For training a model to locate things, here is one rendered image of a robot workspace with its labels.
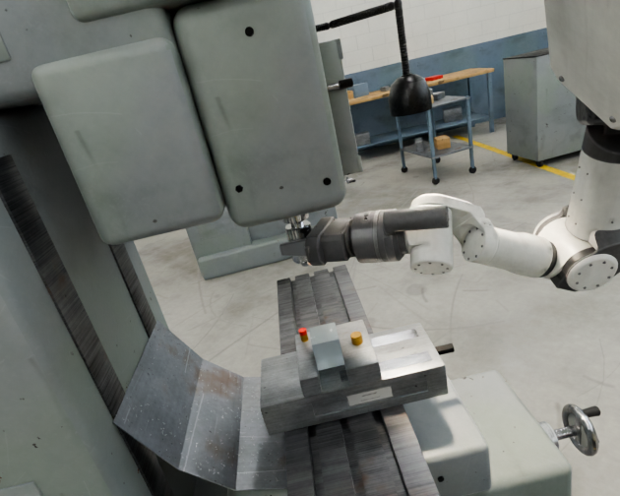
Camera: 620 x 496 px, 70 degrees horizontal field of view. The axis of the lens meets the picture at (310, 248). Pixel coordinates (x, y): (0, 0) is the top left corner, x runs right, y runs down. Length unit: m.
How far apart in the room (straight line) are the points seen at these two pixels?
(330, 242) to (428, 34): 7.03
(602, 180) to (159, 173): 0.63
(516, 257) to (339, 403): 0.41
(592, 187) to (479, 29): 7.25
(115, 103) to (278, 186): 0.24
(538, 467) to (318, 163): 0.75
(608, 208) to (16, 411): 0.90
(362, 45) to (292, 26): 6.76
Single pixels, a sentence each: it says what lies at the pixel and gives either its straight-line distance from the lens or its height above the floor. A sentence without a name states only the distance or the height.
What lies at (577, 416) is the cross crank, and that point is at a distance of 1.26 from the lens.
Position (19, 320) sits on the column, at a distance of 0.69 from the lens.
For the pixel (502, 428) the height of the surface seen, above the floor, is 0.71.
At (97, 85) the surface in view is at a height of 1.56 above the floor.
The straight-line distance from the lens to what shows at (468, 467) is 0.97.
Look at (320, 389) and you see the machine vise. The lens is 0.85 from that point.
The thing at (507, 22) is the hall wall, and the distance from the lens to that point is 8.17.
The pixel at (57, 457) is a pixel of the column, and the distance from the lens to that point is 0.81.
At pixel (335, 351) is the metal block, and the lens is 0.86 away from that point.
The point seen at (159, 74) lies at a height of 1.55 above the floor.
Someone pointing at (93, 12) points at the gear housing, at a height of 1.64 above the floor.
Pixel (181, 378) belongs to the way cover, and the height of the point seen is 0.97.
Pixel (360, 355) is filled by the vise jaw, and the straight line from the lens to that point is 0.85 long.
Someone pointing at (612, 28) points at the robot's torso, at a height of 1.50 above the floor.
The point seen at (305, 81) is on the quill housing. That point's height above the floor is 1.50.
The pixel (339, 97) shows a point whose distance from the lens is 0.74.
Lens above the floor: 1.53
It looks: 23 degrees down
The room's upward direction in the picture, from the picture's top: 13 degrees counter-clockwise
